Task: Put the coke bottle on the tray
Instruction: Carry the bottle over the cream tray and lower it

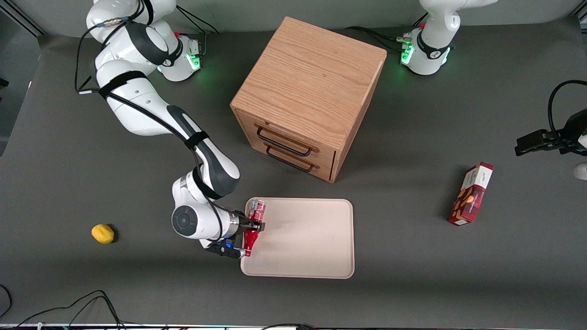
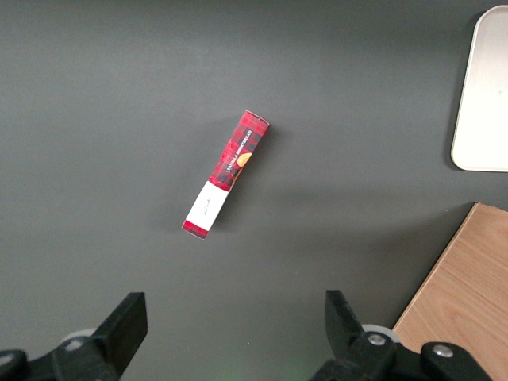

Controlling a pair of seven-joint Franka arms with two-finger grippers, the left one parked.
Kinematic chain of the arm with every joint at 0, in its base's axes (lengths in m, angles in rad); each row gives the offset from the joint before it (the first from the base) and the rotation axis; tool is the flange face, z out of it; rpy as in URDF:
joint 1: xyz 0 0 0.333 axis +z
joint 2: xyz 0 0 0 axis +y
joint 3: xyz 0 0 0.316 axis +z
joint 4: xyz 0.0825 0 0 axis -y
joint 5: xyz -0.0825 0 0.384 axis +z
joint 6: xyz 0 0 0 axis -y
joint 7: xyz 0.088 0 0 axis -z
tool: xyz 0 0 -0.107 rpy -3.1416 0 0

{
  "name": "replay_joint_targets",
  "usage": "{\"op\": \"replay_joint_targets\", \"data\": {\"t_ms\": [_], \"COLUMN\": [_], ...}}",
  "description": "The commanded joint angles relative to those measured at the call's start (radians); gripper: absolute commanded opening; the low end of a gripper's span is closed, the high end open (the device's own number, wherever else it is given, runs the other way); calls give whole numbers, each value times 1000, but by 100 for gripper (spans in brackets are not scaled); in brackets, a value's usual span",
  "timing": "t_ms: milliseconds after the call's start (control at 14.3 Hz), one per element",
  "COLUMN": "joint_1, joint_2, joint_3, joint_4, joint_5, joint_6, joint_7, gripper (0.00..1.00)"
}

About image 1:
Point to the red coke bottle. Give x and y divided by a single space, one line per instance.
257 211

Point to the dark metal frame rail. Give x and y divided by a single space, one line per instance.
23 18

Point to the yellow lemon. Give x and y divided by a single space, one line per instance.
102 233

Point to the beige plastic tray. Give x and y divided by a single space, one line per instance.
302 238

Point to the wooden two-drawer cabinet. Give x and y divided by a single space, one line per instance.
312 78

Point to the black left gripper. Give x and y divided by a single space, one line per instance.
570 133

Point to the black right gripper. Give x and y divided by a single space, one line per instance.
242 222

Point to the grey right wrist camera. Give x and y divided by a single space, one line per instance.
227 251

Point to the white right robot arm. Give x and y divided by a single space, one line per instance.
137 105

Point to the red almond snack box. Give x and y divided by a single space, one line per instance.
470 197

